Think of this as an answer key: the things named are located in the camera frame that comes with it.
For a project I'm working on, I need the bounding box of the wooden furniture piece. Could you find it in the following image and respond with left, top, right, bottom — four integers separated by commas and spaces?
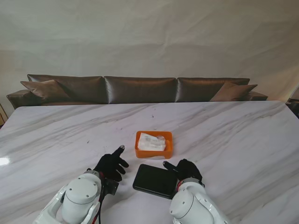
0, 102, 7, 126

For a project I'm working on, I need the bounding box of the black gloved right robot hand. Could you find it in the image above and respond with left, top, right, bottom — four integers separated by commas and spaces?
162, 158, 203, 187

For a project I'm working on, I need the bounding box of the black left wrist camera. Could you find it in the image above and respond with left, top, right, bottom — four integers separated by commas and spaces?
102, 178, 119, 196

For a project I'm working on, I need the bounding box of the brown leather sofa back cushion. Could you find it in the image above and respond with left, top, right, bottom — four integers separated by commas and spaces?
103, 76, 178, 105
176, 77, 250, 103
27, 74, 105, 104

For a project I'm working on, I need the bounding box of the white soft tissue pack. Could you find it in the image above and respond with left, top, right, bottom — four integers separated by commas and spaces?
137, 132, 167, 151

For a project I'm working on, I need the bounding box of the brown satin throw pillow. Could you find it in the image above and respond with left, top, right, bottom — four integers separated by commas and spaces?
210, 82, 258, 102
20, 79, 71, 100

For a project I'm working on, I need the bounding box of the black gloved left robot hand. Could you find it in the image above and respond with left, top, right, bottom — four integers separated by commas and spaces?
93, 144, 129, 182

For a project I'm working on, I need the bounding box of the orange plastic tissue box cover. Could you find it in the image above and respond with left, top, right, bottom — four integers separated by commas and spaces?
135, 130, 175, 159

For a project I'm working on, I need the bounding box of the brown leather sofa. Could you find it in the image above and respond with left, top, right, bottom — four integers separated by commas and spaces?
6, 74, 269, 110

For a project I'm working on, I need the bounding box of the dark side furniture piece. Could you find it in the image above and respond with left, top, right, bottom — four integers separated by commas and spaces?
286, 88, 299, 117

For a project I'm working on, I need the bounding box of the red black left arm cable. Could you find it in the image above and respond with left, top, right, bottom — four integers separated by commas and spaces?
93, 172, 105, 224

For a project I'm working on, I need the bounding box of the black tissue box base plate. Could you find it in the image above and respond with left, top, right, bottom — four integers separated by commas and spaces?
132, 163, 178, 200

